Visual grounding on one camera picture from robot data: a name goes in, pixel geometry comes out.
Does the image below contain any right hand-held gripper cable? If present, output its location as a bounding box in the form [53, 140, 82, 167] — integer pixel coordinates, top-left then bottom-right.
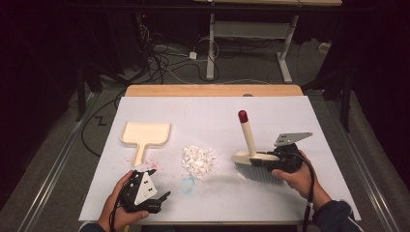
[289, 151, 316, 232]

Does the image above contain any cream plastic dustpan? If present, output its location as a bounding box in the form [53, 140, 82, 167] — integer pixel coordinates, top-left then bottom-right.
[120, 121, 172, 167]

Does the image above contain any wooden table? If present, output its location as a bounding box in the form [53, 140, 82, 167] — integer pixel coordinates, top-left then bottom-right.
[78, 84, 362, 226]

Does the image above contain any left hand-held gripper cable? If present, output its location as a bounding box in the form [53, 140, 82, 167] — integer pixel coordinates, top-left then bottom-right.
[108, 192, 123, 232]

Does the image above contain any person's right hand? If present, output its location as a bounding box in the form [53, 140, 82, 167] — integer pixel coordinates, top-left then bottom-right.
[271, 151, 323, 207]

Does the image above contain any black floor cable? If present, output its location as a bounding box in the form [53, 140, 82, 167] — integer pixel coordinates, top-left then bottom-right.
[80, 91, 128, 159]

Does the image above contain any cream brush with red tip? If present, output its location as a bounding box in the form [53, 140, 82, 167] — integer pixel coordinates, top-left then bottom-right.
[231, 109, 285, 186]

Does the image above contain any pile of white paper scraps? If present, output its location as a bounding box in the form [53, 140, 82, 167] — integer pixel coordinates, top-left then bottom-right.
[181, 145, 220, 182]

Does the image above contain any person's left hand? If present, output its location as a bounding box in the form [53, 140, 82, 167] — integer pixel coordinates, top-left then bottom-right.
[98, 171, 151, 231]

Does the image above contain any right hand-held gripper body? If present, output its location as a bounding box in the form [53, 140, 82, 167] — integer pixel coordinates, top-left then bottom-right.
[267, 131, 313, 173]

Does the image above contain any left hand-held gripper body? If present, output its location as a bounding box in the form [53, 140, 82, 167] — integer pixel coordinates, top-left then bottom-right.
[119, 169, 162, 214]

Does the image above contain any dark computer tower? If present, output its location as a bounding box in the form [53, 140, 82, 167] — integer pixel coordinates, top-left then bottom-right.
[133, 12, 153, 71]

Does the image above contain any tangle of floor cables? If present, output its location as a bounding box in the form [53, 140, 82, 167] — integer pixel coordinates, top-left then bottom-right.
[138, 22, 223, 85]

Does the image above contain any metal floor rail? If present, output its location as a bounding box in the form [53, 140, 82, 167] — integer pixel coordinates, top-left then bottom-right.
[15, 92, 95, 232]
[323, 98, 402, 232]

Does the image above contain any black metal stand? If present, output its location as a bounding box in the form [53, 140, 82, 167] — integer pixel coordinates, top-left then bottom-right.
[74, 62, 104, 123]
[302, 62, 354, 133]

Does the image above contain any white metal desk frame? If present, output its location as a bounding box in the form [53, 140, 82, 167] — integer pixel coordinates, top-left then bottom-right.
[206, 13, 299, 84]

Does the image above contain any white table cover sheet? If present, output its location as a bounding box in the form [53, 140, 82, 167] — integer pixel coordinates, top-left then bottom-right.
[78, 95, 362, 223]

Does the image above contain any hand-held gripper cable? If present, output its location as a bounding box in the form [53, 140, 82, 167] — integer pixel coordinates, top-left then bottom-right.
[289, 151, 316, 232]
[108, 192, 123, 232]

